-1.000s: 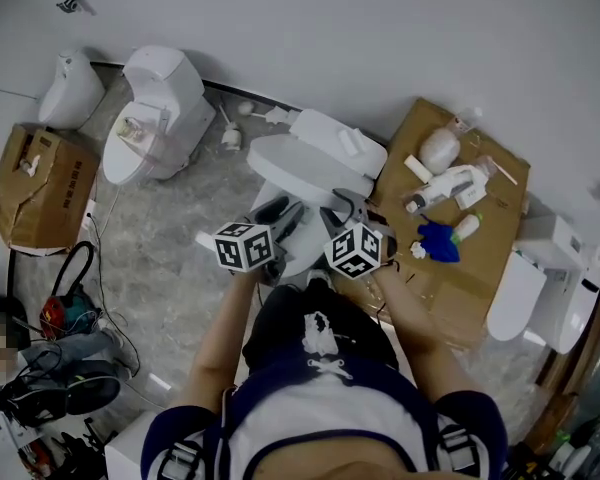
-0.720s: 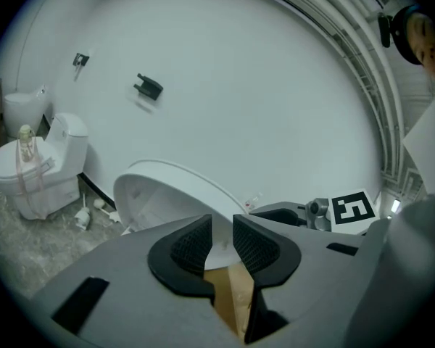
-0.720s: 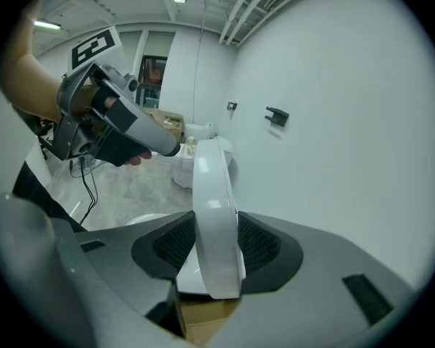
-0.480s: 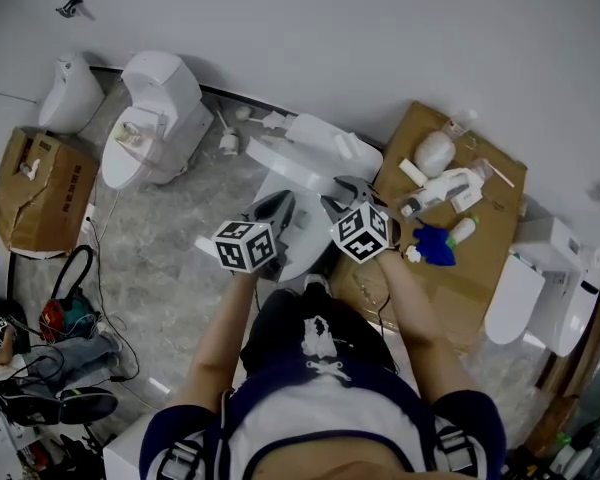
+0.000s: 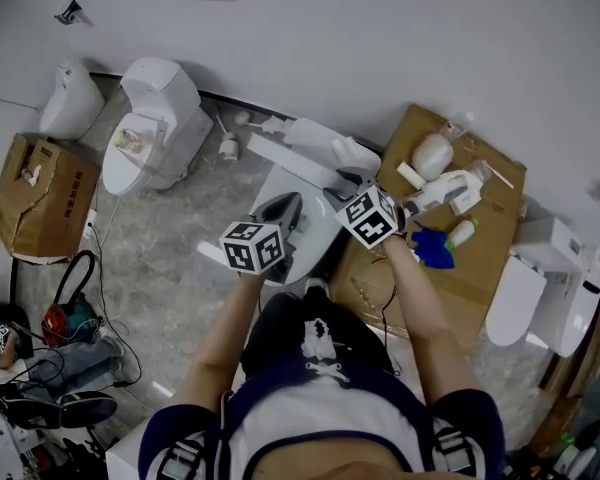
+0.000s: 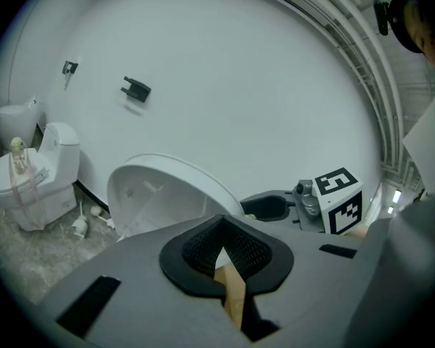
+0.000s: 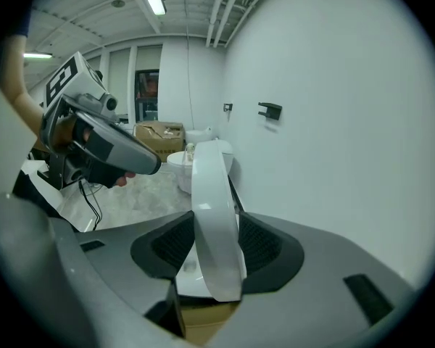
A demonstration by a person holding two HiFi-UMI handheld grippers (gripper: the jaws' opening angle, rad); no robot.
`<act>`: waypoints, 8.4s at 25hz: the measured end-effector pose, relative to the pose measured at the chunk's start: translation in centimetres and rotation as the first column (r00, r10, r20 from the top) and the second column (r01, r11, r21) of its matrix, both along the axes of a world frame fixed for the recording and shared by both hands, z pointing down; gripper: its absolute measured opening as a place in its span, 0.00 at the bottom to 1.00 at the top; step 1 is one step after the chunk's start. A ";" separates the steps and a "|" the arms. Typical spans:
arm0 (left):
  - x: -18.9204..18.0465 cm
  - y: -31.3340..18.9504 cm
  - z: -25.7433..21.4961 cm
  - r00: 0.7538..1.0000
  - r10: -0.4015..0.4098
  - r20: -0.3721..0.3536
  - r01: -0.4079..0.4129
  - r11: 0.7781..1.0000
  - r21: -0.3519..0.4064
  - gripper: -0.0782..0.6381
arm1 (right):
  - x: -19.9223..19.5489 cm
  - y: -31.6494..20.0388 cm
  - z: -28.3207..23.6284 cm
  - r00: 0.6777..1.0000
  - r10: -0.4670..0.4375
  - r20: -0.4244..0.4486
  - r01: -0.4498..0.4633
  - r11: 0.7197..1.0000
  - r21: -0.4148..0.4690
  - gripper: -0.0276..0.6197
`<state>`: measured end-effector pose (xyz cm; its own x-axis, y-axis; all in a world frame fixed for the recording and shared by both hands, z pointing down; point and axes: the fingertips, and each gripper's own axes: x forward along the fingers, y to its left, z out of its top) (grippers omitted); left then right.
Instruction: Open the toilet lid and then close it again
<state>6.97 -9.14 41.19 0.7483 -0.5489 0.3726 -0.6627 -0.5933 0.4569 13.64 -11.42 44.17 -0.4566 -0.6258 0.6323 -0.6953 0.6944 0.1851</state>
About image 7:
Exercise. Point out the person's left forearm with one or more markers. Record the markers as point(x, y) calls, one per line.
point(20, 85)

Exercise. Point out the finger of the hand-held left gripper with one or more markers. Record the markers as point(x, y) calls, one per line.
point(130, 151)

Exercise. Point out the white ceiling pipes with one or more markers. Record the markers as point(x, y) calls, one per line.
point(232, 6)

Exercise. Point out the flat brown cardboard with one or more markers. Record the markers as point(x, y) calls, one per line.
point(203, 321)

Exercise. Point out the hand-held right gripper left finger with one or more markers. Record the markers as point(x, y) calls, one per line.
point(156, 245)

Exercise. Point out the white toilet lid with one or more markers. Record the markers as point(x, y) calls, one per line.
point(212, 209)

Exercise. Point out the white ceramic toilet tank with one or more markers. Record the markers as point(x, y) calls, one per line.
point(199, 134)

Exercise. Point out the person's left hand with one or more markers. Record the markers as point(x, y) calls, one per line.
point(110, 176)

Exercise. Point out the round ceiling detector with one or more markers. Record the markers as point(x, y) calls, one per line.
point(117, 3)

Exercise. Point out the large black wall bracket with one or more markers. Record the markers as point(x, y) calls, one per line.
point(270, 110)

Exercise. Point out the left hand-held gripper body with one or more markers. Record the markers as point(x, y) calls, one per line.
point(67, 85)

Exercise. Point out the open brown cardboard box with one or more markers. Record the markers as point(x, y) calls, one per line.
point(159, 136)

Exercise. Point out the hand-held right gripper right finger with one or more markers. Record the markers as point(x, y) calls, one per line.
point(275, 252)

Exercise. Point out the small black wall bracket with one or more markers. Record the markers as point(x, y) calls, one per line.
point(227, 107)

